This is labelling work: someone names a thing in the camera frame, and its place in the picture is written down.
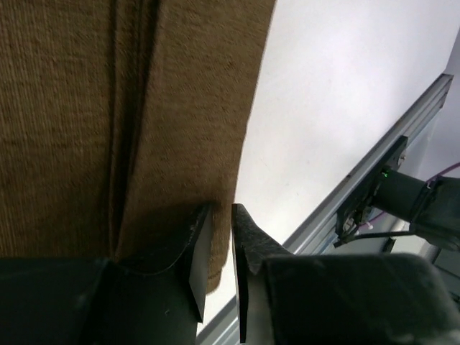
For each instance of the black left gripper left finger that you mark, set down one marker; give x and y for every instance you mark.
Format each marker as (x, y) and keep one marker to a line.
(156, 297)

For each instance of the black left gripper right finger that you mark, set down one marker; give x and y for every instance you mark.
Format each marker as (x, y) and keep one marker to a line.
(285, 298)

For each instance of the brown cloth napkin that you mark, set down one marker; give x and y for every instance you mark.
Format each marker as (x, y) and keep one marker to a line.
(118, 118)

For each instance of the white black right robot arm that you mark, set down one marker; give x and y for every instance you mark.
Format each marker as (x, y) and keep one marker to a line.
(431, 208)

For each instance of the aluminium rail frame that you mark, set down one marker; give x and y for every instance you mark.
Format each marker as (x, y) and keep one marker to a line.
(317, 233)

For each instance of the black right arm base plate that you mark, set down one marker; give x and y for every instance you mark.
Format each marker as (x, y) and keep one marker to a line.
(354, 212)

